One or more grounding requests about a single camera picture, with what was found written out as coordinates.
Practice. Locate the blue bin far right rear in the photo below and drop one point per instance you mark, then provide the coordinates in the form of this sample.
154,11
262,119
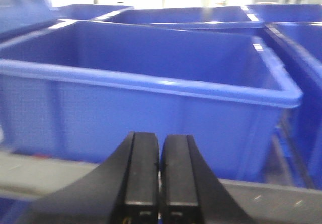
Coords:
287,12

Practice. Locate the blue bin far left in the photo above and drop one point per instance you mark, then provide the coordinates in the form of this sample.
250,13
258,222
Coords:
22,16

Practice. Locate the blue bin behind centre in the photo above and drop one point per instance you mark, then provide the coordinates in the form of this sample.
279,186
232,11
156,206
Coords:
230,19

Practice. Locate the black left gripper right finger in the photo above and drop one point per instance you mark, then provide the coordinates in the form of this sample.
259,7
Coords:
191,192

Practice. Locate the blue plastic bin centre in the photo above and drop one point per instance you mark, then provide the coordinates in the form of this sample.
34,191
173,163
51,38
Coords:
74,90

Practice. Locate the blue plastic bin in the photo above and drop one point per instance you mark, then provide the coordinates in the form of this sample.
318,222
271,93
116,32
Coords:
298,45
74,90

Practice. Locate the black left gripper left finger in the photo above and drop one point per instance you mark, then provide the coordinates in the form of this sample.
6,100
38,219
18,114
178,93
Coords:
122,189

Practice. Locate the blue plastic bin right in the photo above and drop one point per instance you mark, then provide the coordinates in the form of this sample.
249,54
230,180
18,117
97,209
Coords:
298,45

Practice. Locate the stainless steel shelf rack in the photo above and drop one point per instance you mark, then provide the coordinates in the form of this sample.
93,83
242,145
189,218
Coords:
25,178

